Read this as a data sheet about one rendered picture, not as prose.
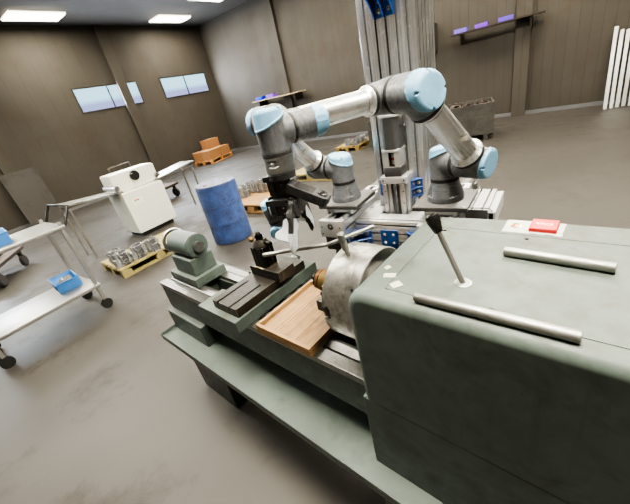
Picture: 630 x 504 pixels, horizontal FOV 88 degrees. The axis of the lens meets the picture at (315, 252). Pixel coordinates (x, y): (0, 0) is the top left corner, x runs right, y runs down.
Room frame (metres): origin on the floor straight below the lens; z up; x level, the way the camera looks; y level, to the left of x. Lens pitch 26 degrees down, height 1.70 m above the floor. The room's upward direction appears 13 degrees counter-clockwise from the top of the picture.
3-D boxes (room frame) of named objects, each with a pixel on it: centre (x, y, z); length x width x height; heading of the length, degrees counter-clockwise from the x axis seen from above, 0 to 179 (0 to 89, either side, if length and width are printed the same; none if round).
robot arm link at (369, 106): (1.09, -0.18, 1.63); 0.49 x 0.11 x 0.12; 117
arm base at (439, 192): (1.31, -0.61, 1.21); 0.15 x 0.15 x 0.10
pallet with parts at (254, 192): (5.87, 0.67, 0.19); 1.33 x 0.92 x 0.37; 51
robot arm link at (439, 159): (1.31, -0.61, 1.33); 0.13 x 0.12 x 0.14; 27
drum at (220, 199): (4.59, 1.13, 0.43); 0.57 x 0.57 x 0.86
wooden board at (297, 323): (1.11, 0.08, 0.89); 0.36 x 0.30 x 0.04; 134
